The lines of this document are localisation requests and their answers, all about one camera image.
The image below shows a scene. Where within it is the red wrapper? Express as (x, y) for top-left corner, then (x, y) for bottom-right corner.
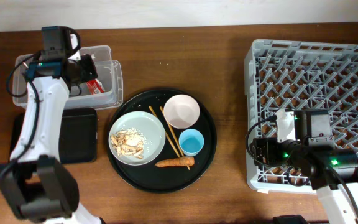
(86, 78), (105, 95)

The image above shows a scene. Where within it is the light blue cup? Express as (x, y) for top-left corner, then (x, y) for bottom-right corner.
(178, 129), (204, 156)

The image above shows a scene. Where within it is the pink bowl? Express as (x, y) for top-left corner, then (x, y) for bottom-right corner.
(163, 95), (201, 129)

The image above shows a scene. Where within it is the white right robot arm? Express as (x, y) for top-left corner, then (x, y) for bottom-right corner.
(247, 138), (358, 223)

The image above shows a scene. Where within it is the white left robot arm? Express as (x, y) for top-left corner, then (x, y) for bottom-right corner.
(0, 54), (104, 223)

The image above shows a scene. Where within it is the grey dishwasher rack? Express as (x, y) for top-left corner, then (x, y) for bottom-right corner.
(244, 39), (358, 198)

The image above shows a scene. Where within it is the clear plastic bin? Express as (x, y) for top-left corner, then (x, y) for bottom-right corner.
(8, 45), (122, 121)

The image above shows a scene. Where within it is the black rectangular tray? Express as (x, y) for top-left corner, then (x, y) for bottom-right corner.
(8, 108), (99, 169)

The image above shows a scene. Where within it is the orange carrot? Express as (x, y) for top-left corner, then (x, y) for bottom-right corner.
(155, 156), (195, 167)

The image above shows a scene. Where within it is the food scraps and rice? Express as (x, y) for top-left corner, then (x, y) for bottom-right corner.
(110, 128), (147, 159)

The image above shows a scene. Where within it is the light grey plate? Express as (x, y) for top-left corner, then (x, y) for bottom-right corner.
(108, 111), (165, 166)

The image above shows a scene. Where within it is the round black tray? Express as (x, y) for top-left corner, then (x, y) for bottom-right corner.
(108, 88), (217, 193)

